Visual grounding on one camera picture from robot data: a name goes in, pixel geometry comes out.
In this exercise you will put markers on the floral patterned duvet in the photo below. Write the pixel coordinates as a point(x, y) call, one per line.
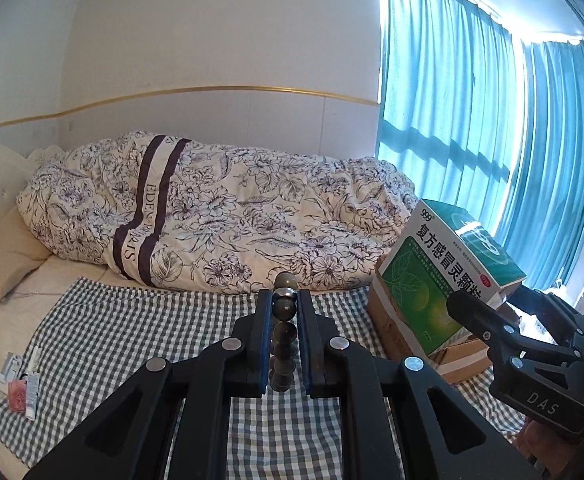
point(169, 212)

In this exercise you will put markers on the brown cardboard box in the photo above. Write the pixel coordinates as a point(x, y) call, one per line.
point(408, 307)

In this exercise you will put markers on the person's right hand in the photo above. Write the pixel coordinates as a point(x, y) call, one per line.
point(543, 443)

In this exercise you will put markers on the teal window curtain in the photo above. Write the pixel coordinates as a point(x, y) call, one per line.
point(484, 120)

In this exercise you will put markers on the pink small packet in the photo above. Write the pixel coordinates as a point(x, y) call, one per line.
point(16, 396)

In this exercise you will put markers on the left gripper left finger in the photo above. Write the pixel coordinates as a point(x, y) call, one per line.
point(170, 420)

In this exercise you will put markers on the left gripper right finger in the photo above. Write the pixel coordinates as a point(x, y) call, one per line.
point(399, 420)

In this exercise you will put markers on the beige pillow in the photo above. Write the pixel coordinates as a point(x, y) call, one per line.
point(20, 252)

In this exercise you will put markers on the green 999 medicine box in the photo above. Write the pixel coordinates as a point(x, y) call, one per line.
point(443, 249)

